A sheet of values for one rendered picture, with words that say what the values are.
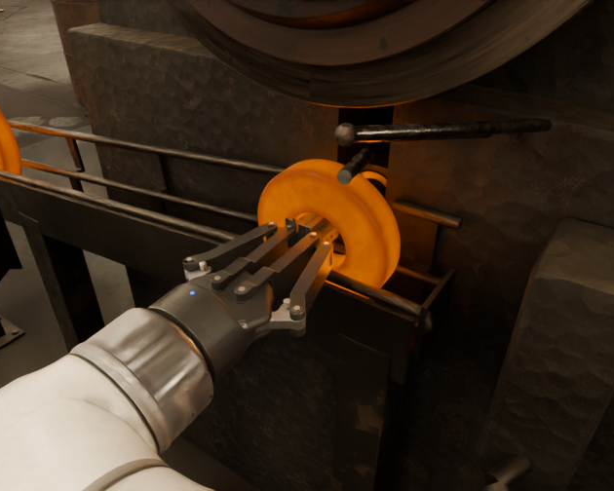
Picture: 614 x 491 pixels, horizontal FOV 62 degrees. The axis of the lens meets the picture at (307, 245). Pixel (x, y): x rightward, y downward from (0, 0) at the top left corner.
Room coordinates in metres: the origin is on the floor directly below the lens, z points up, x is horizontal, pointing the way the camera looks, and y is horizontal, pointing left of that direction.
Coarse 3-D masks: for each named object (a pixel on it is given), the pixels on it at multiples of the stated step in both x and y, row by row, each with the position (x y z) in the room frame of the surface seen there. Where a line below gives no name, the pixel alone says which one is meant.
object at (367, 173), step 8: (384, 144) 0.57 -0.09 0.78; (376, 152) 0.55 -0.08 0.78; (384, 152) 0.55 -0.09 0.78; (376, 160) 0.53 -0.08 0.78; (384, 160) 0.53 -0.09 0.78; (368, 168) 0.52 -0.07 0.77; (376, 168) 0.52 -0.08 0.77; (384, 168) 0.51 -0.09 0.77; (368, 176) 0.52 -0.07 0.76; (376, 176) 0.51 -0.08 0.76; (384, 176) 0.51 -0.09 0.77; (384, 184) 0.51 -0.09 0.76
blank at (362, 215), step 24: (288, 168) 0.45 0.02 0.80; (312, 168) 0.43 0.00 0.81; (336, 168) 0.43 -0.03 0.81; (264, 192) 0.45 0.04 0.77; (288, 192) 0.44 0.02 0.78; (312, 192) 0.42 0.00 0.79; (336, 192) 0.41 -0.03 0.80; (360, 192) 0.40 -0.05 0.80; (264, 216) 0.46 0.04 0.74; (288, 216) 0.44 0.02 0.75; (336, 216) 0.41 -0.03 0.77; (360, 216) 0.39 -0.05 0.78; (384, 216) 0.40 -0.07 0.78; (264, 240) 0.46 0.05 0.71; (360, 240) 0.39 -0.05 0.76; (384, 240) 0.38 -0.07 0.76; (336, 264) 0.42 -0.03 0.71; (360, 264) 0.39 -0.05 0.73; (384, 264) 0.38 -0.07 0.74
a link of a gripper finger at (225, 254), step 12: (264, 228) 0.41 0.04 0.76; (276, 228) 0.41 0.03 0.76; (240, 240) 0.39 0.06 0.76; (252, 240) 0.39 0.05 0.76; (216, 252) 0.37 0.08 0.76; (228, 252) 0.37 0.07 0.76; (240, 252) 0.38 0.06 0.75; (192, 264) 0.35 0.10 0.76; (216, 264) 0.36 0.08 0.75; (228, 264) 0.37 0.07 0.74
